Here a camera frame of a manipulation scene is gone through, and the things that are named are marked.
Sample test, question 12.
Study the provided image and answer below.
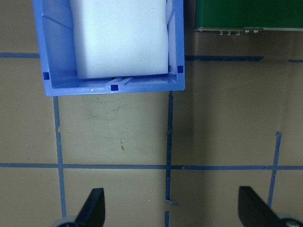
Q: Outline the blue plastic storage bin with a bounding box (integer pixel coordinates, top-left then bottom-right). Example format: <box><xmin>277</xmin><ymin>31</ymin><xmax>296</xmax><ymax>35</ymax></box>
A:
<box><xmin>32</xmin><ymin>0</ymin><xmax>186</xmax><ymax>97</ymax></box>

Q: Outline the green conveyor belt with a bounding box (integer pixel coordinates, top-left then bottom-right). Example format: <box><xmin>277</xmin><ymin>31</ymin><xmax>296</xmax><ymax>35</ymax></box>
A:
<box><xmin>194</xmin><ymin>0</ymin><xmax>303</xmax><ymax>36</ymax></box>

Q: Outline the white foam pad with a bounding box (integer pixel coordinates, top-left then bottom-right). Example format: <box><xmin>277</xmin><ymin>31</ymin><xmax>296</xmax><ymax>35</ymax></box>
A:
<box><xmin>68</xmin><ymin>0</ymin><xmax>170</xmax><ymax>79</ymax></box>

